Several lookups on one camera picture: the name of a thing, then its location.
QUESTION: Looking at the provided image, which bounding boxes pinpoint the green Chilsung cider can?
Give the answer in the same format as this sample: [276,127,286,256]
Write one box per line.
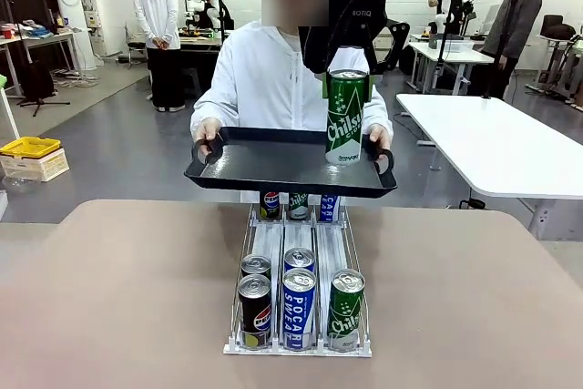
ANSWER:
[324,68,368,166]
[287,192,311,220]
[327,268,366,353]

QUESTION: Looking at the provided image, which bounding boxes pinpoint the black serving tray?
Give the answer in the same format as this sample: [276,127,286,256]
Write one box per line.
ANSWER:
[183,126,398,200]

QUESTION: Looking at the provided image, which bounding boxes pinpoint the blue Pocari Sweat can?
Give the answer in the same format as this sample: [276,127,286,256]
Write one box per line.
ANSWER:
[281,268,318,352]
[320,194,341,222]
[283,247,316,274]

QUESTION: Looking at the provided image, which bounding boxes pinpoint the person left forearm white sleeve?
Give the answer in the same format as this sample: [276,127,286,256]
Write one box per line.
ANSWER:
[363,87,394,133]

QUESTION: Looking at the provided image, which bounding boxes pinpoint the person right forearm white sleeve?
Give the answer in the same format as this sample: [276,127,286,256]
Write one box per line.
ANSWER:
[189,90,233,135]

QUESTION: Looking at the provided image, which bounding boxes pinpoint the person in white hoodie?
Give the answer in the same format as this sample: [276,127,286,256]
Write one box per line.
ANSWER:
[189,0,394,144]

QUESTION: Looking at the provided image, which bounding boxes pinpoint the person left hand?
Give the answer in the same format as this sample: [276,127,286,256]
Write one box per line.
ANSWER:
[366,124,394,154]

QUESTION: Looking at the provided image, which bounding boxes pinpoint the person right hand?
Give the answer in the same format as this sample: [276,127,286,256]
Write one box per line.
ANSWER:
[193,118,225,157]

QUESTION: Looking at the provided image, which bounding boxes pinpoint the white background desk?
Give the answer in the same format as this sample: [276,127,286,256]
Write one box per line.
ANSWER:
[407,40,496,95]

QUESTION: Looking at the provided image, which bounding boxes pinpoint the clear plastic bin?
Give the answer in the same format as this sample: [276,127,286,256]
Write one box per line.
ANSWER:
[442,37,475,54]

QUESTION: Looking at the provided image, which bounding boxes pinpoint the white black background robot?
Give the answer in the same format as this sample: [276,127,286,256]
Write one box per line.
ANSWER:
[187,0,236,34]

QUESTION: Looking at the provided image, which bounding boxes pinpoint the background workbench table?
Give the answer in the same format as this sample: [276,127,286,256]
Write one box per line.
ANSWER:
[178,32,224,54]

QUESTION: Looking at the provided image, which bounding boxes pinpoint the bystander in grey hoodie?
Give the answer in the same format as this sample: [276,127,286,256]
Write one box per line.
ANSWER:
[481,0,544,101]

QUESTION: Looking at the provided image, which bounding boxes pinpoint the large white table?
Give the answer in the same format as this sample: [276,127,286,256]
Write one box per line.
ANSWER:
[394,92,583,241]

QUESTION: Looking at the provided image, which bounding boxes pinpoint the black Pepsi can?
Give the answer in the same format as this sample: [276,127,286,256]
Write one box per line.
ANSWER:
[237,273,273,349]
[259,190,282,220]
[240,253,273,281]

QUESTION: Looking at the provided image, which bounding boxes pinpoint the bystander white hoodie black trousers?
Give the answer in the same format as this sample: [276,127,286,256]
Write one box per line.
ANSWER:
[132,0,187,113]

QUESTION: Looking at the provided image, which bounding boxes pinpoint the white can dispenser rack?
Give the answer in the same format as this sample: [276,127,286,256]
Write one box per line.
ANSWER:
[222,190,373,358]

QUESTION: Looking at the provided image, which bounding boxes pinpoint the white tower air conditioner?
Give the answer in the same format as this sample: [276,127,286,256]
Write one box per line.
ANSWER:
[48,0,99,69]

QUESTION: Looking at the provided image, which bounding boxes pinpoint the cluttered white side table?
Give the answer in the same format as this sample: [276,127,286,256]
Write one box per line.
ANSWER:
[0,19,82,85]

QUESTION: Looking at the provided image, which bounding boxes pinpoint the black tripod with black box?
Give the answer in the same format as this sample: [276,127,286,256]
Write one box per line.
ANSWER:
[8,0,72,118]

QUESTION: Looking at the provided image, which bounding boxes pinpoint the white plastic crate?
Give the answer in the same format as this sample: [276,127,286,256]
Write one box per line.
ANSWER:
[0,147,71,183]

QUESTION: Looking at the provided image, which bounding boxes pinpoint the yellow plastic crate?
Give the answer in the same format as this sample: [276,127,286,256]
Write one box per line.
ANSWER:
[0,136,63,159]

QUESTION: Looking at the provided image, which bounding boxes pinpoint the clear plastic bowl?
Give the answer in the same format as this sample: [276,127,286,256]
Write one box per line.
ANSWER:
[2,173,41,195]

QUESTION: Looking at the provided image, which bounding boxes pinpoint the black camera tripod stand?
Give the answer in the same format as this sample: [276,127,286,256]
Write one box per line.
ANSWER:
[482,0,525,99]

